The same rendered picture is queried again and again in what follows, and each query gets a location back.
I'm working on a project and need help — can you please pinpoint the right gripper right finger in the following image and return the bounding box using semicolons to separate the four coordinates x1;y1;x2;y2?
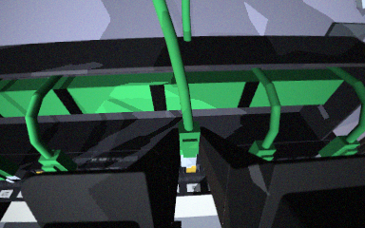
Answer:
199;127;365;228

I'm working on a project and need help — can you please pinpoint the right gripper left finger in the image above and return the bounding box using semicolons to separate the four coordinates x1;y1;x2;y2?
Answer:
21;128;181;228

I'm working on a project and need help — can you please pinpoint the green network cable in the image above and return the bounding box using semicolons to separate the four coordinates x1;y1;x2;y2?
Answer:
0;155;26;182
316;66;365;157
152;0;201;168
182;0;192;41
248;68;281;161
26;75;80;171

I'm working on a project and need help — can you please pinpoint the black metal rack frame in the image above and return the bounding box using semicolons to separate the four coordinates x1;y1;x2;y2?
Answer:
0;22;365;228

